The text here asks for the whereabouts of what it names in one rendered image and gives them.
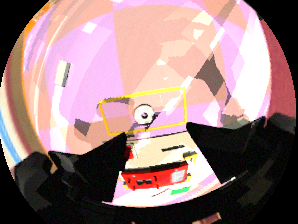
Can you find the green flat rectangle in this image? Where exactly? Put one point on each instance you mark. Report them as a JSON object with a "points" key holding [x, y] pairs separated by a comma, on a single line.
{"points": [[181, 190]]}

